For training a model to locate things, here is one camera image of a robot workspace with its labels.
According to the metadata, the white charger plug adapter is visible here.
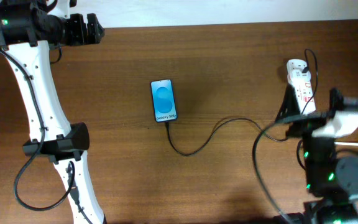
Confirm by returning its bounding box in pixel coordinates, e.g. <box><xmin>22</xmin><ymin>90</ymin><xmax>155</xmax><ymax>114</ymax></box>
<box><xmin>287</xmin><ymin>69</ymin><xmax>311</xmax><ymax>86</ymax></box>

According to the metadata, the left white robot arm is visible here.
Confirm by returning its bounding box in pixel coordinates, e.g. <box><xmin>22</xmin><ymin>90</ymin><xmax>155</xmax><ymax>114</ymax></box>
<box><xmin>0</xmin><ymin>1</ymin><xmax>106</xmax><ymax>223</ymax></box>

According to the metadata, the white power strip cord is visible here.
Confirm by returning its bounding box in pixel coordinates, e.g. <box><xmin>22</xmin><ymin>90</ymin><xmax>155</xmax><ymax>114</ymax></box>
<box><xmin>334</xmin><ymin>141</ymin><xmax>358</xmax><ymax>149</ymax></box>

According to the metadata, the black charger cable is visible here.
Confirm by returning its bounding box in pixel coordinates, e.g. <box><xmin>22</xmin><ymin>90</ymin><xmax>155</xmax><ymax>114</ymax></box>
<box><xmin>165</xmin><ymin>49</ymin><xmax>319</xmax><ymax>157</ymax></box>

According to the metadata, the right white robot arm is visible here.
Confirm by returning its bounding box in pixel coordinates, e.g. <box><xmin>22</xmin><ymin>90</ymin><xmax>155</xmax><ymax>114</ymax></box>
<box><xmin>274</xmin><ymin>85</ymin><xmax>358</xmax><ymax>223</ymax></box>

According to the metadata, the blue Galaxy smartphone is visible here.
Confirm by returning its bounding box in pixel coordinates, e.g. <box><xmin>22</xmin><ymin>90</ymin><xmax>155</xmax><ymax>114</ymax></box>
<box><xmin>150</xmin><ymin>80</ymin><xmax>178</xmax><ymax>123</ymax></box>

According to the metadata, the white power strip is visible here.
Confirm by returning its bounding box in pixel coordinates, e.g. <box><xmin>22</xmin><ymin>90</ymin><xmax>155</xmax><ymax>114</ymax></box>
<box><xmin>287</xmin><ymin>59</ymin><xmax>316</xmax><ymax>114</ymax></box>

